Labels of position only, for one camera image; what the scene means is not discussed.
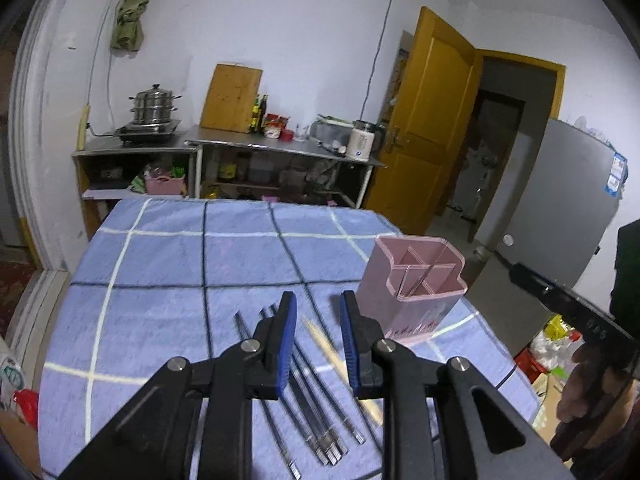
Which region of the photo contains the blue checked cloth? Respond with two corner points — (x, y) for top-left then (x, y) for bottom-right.
(37, 197), (543, 480)

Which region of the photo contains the yellowed power strip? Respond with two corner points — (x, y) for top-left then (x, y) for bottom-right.
(77, 105), (91, 151)

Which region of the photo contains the hanging green cloth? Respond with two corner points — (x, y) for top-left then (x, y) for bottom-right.
(110, 0), (157, 52)

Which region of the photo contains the red plastic bag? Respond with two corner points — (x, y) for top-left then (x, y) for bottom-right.
(12, 389), (40, 428)

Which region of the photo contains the yellow door frame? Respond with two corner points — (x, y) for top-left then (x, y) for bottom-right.
(467, 49), (567, 243)

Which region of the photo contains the red snack package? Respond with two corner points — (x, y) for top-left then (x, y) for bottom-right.
(263, 114), (291, 140)

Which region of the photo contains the yellow plastic bag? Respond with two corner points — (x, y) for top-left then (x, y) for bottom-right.
(542, 315), (583, 345)

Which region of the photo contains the grey wall cable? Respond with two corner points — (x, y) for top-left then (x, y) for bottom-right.
(357, 0), (396, 123)

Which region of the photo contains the person's right hand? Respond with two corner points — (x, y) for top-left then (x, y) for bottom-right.
(557, 342), (602, 423)

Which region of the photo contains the person's dark clothing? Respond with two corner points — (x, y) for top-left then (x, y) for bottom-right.
(610, 220), (640, 321)

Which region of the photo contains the blue refrigerator sticker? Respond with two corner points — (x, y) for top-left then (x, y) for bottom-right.
(604, 152), (628, 195)

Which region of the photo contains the black chopstick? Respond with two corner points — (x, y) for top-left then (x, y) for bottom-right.
(269, 304), (336, 464)
(292, 355), (347, 456)
(292, 342), (364, 446)
(259, 308), (324, 464)
(234, 311), (301, 477)

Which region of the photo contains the wooden cutting board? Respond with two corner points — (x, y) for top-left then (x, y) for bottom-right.
(200, 62), (264, 133)

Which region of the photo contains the steel counter table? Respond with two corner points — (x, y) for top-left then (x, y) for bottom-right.
(185, 126), (388, 209)

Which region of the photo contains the white arched door frame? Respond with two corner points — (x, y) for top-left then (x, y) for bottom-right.
(7, 0), (86, 281)

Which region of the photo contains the steel steamer pot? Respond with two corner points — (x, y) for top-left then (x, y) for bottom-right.
(127, 84), (183, 126)

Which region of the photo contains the white electric kettle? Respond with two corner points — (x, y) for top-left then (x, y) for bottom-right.
(348, 120), (387, 162)

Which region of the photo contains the wooden chopstick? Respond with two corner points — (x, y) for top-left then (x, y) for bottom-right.
(301, 315), (383, 426)
(320, 345), (381, 427)

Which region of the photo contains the yellow wooden door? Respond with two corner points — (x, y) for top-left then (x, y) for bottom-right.
(364, 6), (483, 236)

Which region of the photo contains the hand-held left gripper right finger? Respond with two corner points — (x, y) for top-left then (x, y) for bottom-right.
(340, 290), (576, 480)

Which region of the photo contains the pink plastic basket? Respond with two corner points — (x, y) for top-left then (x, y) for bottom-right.
(144, 175), (187, 197)

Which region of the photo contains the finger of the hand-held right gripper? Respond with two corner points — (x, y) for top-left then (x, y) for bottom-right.
(507, 261), (576, 311)

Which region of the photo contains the grey plastic container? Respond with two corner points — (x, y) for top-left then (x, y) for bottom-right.
(310, 115), (354, 149)

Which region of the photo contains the white plastic bag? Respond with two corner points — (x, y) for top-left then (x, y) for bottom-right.
(0, 340), (27, 396)

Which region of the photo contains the grey refrigerator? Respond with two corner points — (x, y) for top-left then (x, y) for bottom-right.
(472, 117), (628, 306)

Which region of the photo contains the steel topped wooden cabinet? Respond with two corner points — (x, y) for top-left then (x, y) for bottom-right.
(71, 132), (201, 241)

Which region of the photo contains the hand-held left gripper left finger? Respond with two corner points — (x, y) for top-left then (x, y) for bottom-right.
(57, 291), (298, 480)

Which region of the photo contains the pink plastic utensil holder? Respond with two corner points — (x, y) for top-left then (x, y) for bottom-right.
(356, 234), (469, 346)

